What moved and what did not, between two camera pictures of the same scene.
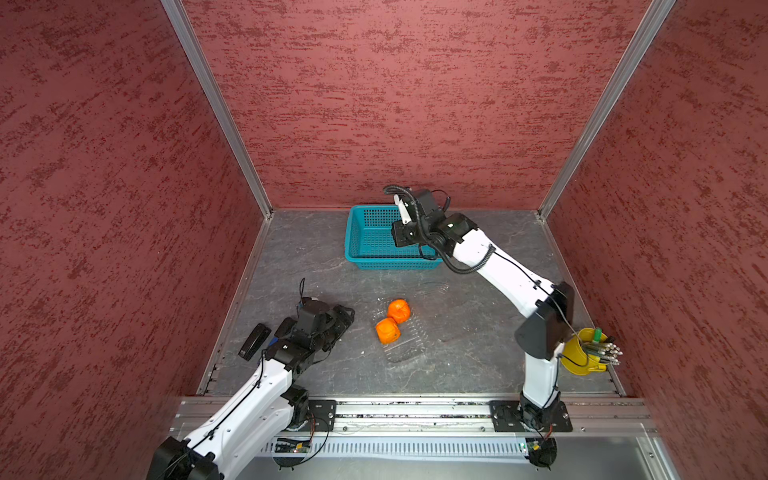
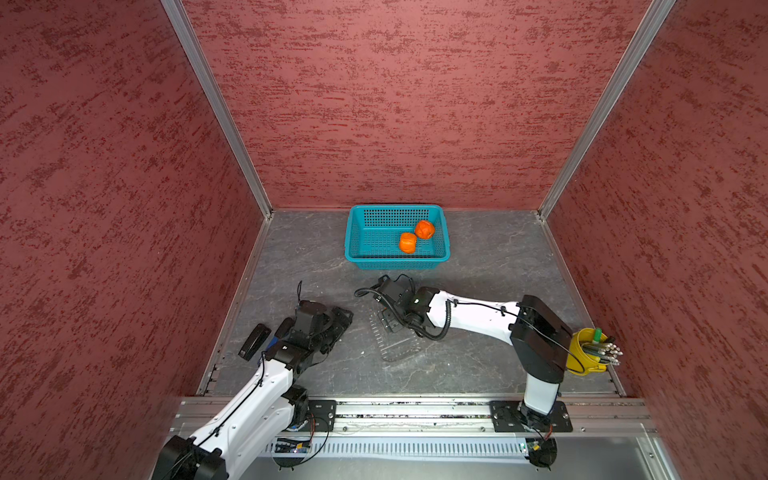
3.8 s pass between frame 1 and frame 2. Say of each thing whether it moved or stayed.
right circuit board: stayed
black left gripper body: stayed
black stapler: stayed
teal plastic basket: stayed
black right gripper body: moved
